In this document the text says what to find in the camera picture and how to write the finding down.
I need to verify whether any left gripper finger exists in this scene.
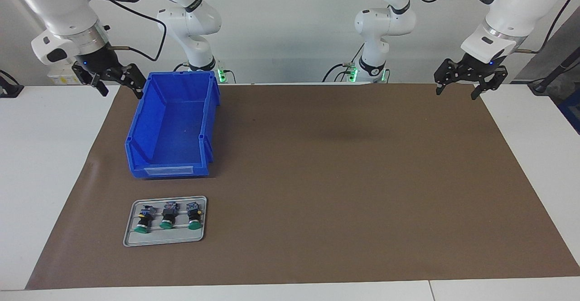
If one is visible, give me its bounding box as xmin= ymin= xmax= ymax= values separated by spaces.
xmin=434 ymin=58 xmax=463 ymax=96
xmin=470 ymin=67 xmax=508 ymax=101

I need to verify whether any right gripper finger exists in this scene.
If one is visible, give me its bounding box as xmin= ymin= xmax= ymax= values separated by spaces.
xmin=109 ymin=63 xmax=147 ymax=100
xmin=72 ymin=64 xmax=110 ymax=97

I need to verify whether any green mushroom push button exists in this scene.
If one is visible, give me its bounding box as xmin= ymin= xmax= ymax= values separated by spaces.
xmin=134 ymin=204 xmax=157 ymax=234
xmin=185 ymin=201 xmax=203 ymax=231
xmin=159 ymin=201 xmax=179 ymax=230

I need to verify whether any black stand pole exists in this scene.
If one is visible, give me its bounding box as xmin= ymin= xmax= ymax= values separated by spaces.
xmin=527 ymin=46 xmax=580 ymax=96

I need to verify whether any blue plastic storage bin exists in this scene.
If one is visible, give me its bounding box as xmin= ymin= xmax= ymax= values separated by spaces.
xmin=125 ymin=71 xmax=221 ymax=179

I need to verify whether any black table clamp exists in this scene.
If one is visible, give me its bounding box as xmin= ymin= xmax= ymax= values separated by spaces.
xmin=0 ymin=69 xmax=24 ymax=98

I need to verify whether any blue crate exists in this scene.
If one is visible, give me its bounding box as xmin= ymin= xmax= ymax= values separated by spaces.
xmin=558 ymin=95 xmax=580 ymax=135

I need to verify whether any grey metal tray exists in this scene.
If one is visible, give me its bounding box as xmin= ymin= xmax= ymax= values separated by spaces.
xmin=123 ymin=196 xmax=208 ymax=247

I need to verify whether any brown table mat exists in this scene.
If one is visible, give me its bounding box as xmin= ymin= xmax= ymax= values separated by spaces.
xmin=25 ymin=83 xmax=580 ymax=290

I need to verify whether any white wall socket box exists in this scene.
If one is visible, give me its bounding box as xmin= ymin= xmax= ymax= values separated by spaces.
xmin=48 ymin=63 xmax=87 ymax=86

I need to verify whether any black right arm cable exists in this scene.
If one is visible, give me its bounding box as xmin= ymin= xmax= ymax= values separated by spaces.
xmin=82 ymin=0 xmax=167 ymax=62

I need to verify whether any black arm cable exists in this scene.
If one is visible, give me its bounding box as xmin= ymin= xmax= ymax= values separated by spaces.
xmin=408 ymin=0 xmax=580 ymax=55
xmin=82 ymin=0 xmax=167 ymax=62

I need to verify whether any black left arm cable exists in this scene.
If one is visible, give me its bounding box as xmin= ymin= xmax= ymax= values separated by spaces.
xmin=408 ymin=0 xmax=580 ymax=55

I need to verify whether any black base power cable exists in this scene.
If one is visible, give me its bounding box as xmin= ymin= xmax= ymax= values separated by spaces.
xmin=322 ymin=43 xmax=366 ymax=83

